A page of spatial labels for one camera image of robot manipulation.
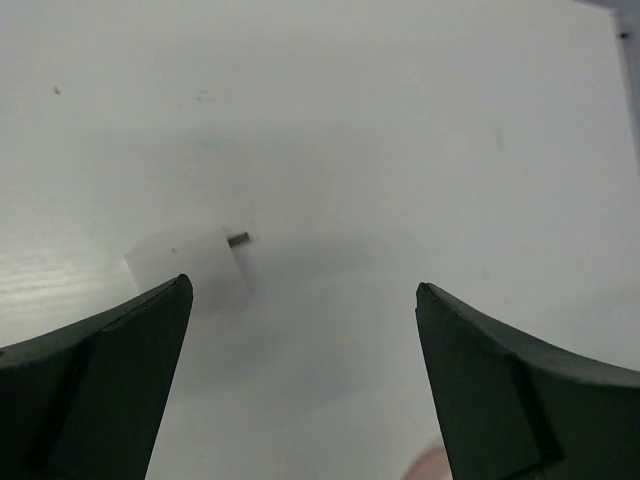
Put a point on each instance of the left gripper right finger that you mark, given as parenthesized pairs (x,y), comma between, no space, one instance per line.
(511,406)

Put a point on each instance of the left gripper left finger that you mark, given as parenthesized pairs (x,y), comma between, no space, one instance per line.
(86,401)

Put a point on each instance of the pink round power strip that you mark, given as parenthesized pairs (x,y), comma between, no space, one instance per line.
(431,464)

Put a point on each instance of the white charger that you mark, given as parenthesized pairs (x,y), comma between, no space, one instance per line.
(205,253)

